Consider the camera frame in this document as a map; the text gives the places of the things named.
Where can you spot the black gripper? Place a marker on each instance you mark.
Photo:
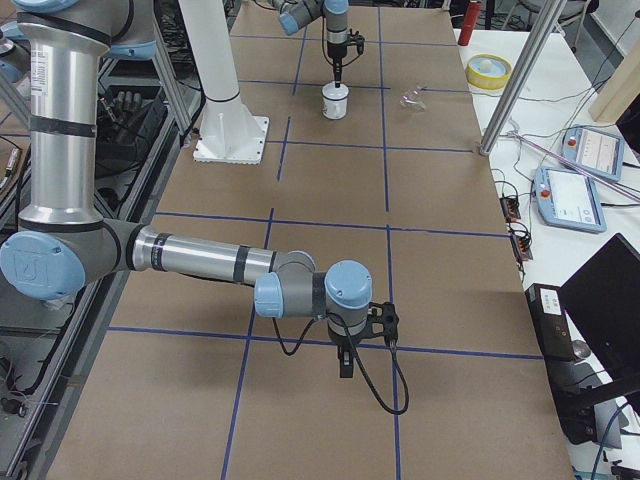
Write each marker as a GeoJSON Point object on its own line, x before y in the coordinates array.
{"type": "Point", "coordinates": [335, 52]}
{"type": "Point", "coordinates": [342, 344]}

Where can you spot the white enamel mug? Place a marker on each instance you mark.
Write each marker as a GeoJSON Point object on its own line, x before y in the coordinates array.
{"type": "Point", "coordinates": [335, 100]}

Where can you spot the red bottle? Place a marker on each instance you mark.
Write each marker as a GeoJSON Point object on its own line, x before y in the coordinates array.
{"type": "Point", "coordinates": [469, 22]}

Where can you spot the yellow tape roll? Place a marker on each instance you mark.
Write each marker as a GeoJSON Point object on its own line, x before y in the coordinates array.
{"type": "Point", "coordinates": [488, 71]}

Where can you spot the black desktop box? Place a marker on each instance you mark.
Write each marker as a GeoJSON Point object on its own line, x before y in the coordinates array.
{"type": "Point", "coordinates": [583, 402]}

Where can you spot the black monitor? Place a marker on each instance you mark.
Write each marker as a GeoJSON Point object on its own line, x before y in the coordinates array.
{"type": "Point", "coordinates": [602, 300]}

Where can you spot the near teach pendant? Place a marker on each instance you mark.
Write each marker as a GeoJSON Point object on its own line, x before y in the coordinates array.
{"type": "Point", "coordinates": [567, 199]}

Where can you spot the teach pendant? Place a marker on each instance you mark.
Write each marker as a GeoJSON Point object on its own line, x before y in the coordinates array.
{"type": "Point", "coordinates": [597, 151]}
{"type": "Point", "coordinates": [567, 199]}

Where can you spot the far teach pendant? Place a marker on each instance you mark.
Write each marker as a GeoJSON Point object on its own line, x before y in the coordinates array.
{"type": "Point", "coordinates": [597, 151]}

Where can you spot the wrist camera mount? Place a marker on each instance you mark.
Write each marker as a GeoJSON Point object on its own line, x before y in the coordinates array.
{"type": "Point", "coordinates": [356, 40]}
{"type": "Point", "coordinates": [382, 322]}

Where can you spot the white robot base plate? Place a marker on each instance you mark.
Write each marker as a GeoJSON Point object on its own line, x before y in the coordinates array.
{"type": "Point", "coordinates": [234, 143]}

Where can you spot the aluminium frame post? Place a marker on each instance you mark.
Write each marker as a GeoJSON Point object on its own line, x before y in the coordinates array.
{"type": "Point", "coordinates": [531, 51]}

